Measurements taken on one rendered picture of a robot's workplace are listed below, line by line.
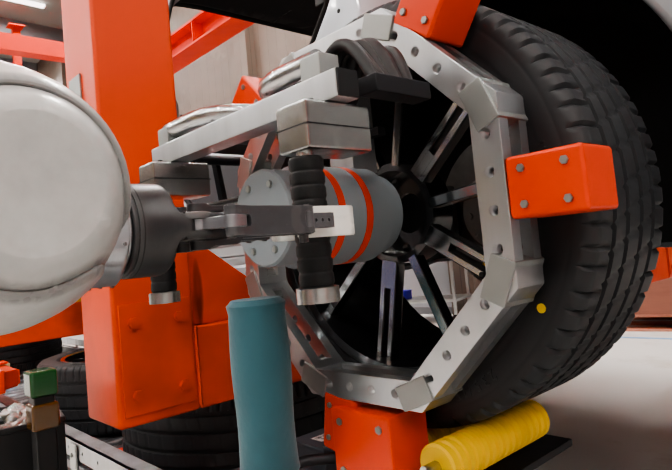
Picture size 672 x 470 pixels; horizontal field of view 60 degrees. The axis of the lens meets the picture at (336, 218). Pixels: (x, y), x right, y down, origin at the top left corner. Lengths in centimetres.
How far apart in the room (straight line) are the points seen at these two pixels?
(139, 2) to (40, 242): 107
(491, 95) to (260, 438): 56
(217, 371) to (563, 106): 82
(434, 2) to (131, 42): 65
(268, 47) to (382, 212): 832
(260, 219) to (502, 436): 54
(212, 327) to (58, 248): 100
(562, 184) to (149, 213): 41
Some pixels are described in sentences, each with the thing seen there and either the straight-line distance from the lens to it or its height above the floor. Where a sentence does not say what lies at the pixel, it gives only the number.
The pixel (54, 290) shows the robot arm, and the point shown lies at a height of 79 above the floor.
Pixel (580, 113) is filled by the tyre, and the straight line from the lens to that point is 76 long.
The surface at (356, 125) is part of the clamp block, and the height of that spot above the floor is 93.
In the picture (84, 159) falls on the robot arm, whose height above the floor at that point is 84.
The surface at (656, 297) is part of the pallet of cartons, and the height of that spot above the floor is 25.
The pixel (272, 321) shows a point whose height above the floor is 71.
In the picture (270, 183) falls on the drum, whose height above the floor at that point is 89.
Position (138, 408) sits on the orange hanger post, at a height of 55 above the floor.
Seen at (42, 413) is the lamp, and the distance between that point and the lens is 103.
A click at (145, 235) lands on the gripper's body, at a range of 45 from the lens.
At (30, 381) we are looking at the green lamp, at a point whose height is 65.
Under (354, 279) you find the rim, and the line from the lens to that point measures 100.
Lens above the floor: 80
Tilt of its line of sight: 4 degrees up
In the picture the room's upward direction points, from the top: 5 degrees counter-clockwise
